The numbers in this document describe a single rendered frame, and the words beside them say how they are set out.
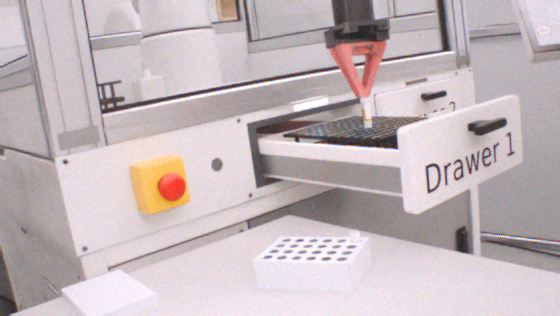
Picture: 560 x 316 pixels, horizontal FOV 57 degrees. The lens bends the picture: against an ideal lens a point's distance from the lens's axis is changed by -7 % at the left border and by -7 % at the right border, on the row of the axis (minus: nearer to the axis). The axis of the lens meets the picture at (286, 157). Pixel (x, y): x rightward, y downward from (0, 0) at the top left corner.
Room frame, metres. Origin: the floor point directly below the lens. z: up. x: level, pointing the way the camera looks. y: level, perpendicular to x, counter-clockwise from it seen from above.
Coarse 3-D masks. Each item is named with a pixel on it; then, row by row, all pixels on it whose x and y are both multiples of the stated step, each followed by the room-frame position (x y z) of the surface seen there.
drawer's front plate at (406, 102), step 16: (448, 80) 1.23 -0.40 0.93; (384, 96) 1.09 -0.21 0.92; (400, 96) 1.12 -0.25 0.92; (416, 96) 1.15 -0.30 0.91; (448, 96) 1.23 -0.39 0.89; (384, 112) 1.09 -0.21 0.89; (400, 112) 1.12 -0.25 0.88; (416, 112) 1.15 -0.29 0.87; (432, 112) 1.18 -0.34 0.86; (448, 112) 1.22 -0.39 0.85
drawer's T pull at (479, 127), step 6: (480, 120) 0.72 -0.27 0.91; (486, 120) 0.71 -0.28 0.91; (492, 120) 0.71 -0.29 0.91; (498, 120) 0.71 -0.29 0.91; (504, 120) 0.71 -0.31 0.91; (468, 126) 0.71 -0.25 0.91; (474, 126) 0.71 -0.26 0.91; (480, 126) 0.68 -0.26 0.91; (486, 126) 0.68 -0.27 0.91; (492, 126) 0.69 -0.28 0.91; (498, 126) 0.70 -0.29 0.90; (504, 126) 0.71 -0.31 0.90; (474, 132) 0.68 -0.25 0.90; (480, 132) 0.68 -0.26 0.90; (486, 132) 0.68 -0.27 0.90
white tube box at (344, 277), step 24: (288, 240) 0.68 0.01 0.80; (312, 240) 0.67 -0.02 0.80; (336, 240) 0.65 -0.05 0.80; (360, 240) 0.64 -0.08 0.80; (264, 264) 0.61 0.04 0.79; (288, 264) 0.60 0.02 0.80; (312, 264) 0.59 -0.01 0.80; (336, 264) 0.57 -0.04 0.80; (360, 264) 0.60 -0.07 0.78; (264, 288) 0.62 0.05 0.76; (288, 288) 0.60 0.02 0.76; (312, 288) 0.59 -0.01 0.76; (336, 288) 0.58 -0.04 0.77
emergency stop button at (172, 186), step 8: (168, 176) 0.74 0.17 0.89; (176, 176) 0.74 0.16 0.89; (160, 184) 0.73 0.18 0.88; (168, 184) 0.73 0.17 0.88; (176, 184) 0.74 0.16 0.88; (184, 184) 0.75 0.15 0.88; (160, 192) 0.73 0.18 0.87; (168, 192) 0.73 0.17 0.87; (176, 192) 0.74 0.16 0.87; (184, 192) 0.75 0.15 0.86; (168, 200) 0.73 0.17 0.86
